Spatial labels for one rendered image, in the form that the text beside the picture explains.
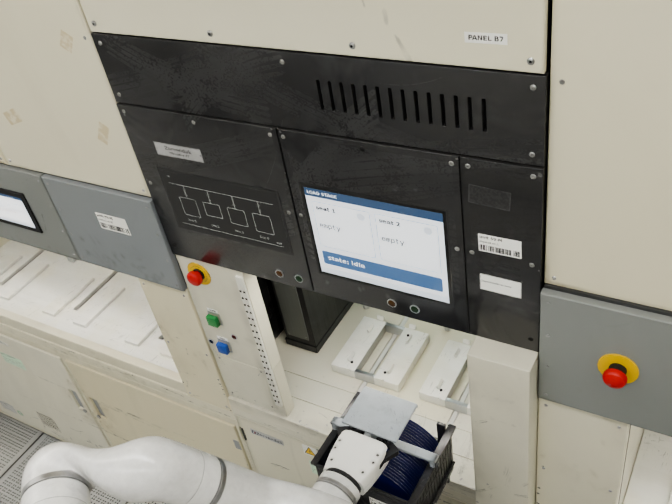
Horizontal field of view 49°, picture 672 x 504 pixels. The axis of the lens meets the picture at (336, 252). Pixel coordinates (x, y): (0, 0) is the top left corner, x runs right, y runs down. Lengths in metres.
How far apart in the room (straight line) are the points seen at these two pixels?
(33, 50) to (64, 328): 1.17
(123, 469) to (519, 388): 0.71
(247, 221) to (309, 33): 0.49
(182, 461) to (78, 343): 1.43
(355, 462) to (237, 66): 0.75
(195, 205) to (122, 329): 0.98
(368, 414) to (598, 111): 0.75
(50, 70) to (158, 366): 1.02
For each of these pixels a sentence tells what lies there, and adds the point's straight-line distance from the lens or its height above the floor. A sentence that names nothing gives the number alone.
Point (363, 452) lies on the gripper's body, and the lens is 1.45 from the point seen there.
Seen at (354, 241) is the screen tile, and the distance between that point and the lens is 1.41.
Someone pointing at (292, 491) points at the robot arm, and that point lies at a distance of 1.28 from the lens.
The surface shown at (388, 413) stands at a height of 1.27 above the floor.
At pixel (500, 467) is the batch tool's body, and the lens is 1.65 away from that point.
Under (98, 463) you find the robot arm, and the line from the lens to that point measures 1.17.
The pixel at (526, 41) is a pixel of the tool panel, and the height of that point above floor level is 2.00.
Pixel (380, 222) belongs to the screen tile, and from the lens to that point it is 1.35.
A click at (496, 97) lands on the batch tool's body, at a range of 1.12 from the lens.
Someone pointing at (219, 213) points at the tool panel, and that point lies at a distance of 1.59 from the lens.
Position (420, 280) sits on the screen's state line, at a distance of 1.40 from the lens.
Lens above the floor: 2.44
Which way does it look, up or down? 39 degrees down
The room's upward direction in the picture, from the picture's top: 11 degrees counter-clockwise
